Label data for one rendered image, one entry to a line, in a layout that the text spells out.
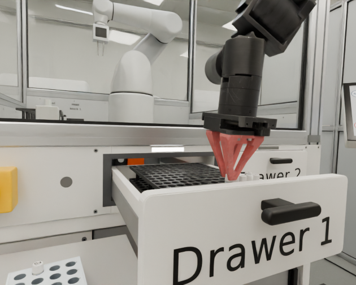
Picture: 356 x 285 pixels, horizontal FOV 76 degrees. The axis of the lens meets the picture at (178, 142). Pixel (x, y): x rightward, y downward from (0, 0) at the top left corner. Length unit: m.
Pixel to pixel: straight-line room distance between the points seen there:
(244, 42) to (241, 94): 0.07
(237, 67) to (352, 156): 1.92
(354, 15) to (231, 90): 2.11
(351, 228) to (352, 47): 1.39
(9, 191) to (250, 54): 0.43
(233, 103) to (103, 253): 0.34
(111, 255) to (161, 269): 0.24
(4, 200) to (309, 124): 0.80
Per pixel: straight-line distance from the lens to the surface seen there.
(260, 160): 0.67
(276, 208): 0.24
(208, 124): 0.36
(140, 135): 0.51
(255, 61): 0.34
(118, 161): 0.87
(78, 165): 0.50
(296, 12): 0.39
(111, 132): 0.49
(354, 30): 2.35
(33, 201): 0.52
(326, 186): 0.36
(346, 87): 1.20
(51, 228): 0.54
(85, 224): 0.54
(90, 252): 0.48
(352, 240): 2.32
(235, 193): 0.25
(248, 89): 0.33
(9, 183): 0.47
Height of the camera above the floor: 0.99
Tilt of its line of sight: 3 degrees down
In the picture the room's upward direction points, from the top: 2 degrees clockwise
